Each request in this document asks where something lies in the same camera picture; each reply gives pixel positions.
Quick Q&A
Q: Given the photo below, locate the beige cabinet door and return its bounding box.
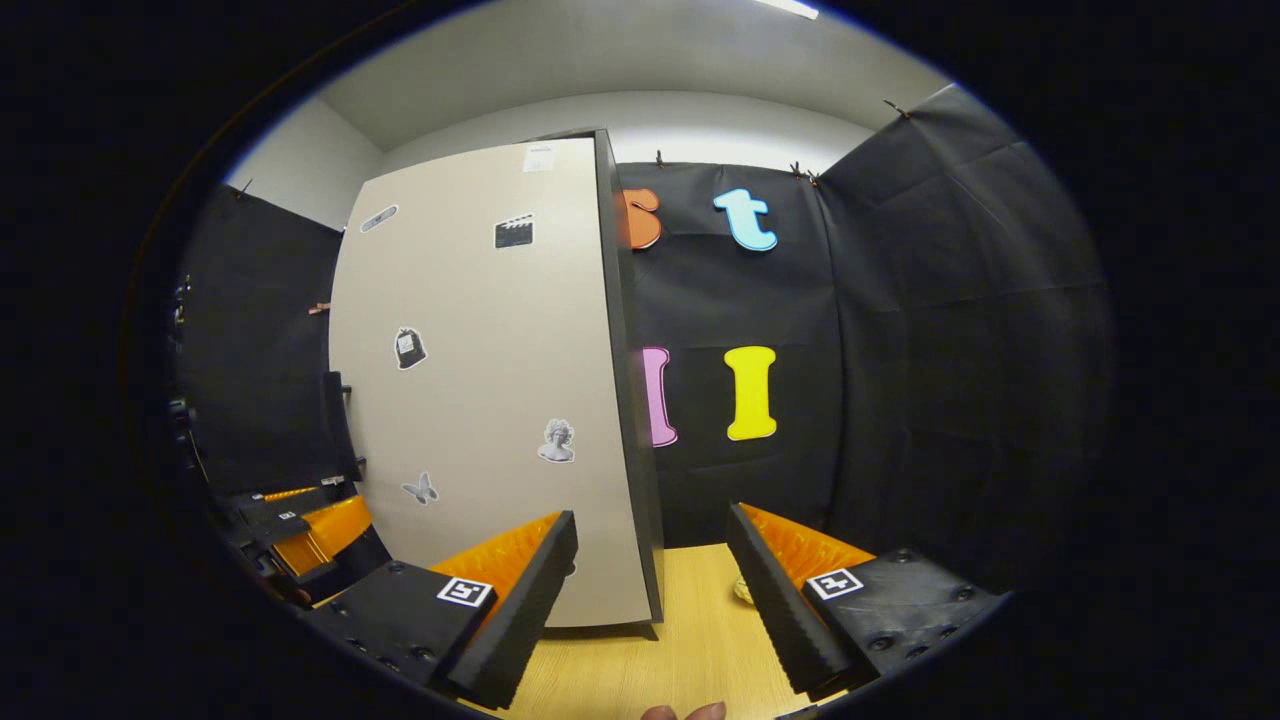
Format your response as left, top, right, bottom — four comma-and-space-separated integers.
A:
327, 135, 653, 630

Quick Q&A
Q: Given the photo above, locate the black backdrop cloth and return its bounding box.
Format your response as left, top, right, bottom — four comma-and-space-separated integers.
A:
175, 85, 1116, 591

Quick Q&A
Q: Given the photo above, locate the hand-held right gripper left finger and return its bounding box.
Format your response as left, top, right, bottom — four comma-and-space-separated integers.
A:
298, 511, 581, 711

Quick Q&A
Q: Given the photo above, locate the grey cabinet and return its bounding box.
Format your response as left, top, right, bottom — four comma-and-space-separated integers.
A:
595, 127, 667, 641

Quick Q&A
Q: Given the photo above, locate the black cabinet door handle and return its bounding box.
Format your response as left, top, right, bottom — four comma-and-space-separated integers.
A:
320, 371, 364, 483

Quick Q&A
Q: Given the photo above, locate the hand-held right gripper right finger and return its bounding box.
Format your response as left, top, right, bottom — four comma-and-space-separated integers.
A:
725, 502, 1008, 700

